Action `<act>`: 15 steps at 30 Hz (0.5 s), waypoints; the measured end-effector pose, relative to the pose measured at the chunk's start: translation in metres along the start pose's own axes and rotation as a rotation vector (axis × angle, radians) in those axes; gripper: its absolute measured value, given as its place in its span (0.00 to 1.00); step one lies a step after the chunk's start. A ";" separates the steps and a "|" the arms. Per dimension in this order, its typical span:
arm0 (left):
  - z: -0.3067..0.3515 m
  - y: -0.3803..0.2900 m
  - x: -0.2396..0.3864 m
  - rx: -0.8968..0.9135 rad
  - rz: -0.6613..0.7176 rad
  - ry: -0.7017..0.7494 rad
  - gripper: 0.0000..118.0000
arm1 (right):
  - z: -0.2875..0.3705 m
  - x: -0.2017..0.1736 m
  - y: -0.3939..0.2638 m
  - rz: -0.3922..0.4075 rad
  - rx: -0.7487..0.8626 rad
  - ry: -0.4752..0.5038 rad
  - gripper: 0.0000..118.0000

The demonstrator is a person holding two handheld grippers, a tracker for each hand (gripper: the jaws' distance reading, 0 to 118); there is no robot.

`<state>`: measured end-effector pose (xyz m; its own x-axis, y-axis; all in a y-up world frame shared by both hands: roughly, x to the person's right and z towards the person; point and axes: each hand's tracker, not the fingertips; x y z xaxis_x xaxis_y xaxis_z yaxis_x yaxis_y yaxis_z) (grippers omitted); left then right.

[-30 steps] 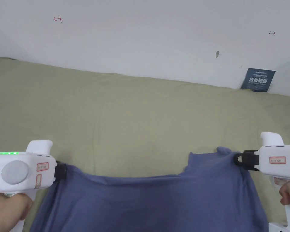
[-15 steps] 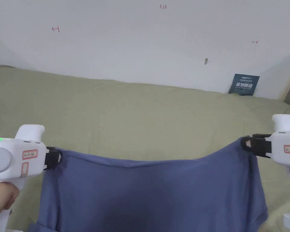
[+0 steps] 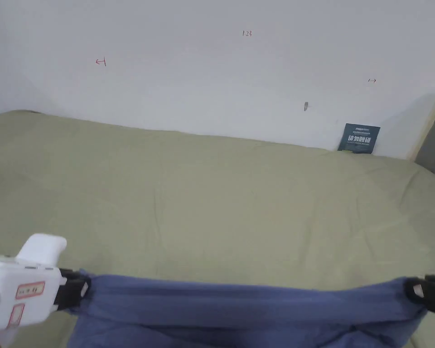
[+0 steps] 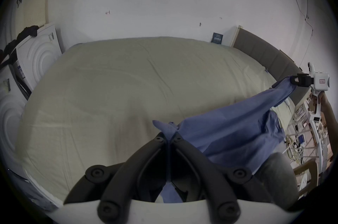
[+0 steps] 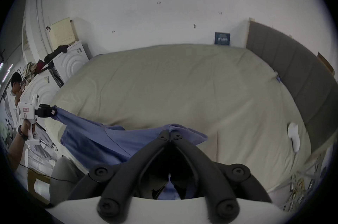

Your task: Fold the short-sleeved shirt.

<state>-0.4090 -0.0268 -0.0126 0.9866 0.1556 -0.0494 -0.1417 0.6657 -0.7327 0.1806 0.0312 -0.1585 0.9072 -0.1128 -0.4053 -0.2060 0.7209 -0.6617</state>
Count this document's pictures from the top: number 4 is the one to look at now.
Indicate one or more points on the person's right forearm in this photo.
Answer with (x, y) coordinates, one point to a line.
(331, 117)

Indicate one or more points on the white washing machine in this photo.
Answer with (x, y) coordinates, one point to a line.
(37, 56)
(10, 114)

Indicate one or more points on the dark blue card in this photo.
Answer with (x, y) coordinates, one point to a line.
(217, 37)

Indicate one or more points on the cream perforated panel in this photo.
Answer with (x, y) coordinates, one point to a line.
(33, 10)

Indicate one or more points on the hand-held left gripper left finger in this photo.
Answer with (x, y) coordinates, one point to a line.
(124, 167)

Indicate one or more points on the white shelf rack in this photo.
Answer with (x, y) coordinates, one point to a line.
(314, 143)

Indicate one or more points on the bed with beige sheet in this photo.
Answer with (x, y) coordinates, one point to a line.
(132, 80)

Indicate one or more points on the blue shirt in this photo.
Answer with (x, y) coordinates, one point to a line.
(237, 125)

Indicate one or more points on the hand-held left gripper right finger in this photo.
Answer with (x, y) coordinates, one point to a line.
(211, 167)

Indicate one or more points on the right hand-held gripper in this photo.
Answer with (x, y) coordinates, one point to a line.
(318, 80)

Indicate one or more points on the person's legs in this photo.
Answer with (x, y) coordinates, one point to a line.
(277, 180)

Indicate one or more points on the grey padded headboard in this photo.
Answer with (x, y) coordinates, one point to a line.
(266, 55)

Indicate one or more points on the person's right hand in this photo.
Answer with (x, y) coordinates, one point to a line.
(321, 102)

